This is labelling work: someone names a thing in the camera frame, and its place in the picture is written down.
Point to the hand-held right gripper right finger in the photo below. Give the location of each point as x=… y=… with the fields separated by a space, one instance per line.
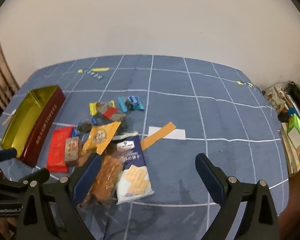
x=210 y=177

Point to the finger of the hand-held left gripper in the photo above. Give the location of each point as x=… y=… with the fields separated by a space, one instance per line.
x=5 y=155
x=38 y=175

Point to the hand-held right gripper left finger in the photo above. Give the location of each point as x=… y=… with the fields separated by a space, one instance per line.
x=86 y=177

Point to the clear packet of fried snacks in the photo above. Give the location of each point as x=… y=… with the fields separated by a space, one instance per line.
x=108 y=177

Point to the red snack packet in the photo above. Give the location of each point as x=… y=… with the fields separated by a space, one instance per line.
x=57 y=150

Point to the orange snack packet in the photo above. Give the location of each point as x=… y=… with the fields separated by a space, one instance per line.
x=100 y=136

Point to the blue white cracker packet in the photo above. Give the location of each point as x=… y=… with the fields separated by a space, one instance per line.
x=133 y=172

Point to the red tin box gold inside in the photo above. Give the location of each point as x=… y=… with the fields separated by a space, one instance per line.
x=43 y=125

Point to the yellow-ended candy packet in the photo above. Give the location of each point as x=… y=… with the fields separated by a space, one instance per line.
x=93 y=107

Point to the blue-ended candy packet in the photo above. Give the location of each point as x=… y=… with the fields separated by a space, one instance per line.
x=122 y=103

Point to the brown snack bar packet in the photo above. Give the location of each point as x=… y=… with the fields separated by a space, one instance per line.
x=72 y=150

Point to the dark candy packet blue ends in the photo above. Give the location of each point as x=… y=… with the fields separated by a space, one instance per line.
x=83 y=127

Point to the blue checked tablecloth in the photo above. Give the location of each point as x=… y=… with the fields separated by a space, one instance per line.
x=202 y=120

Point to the small red candy packet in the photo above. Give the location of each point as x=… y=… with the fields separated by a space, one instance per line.
x=110 y=112

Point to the beige pleated curtain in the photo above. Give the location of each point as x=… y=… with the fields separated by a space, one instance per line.
x=0 y=75

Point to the green box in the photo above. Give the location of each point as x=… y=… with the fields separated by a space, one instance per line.
x=297 y=128

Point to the floral bag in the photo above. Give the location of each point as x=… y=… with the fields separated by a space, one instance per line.
x=276 y=98

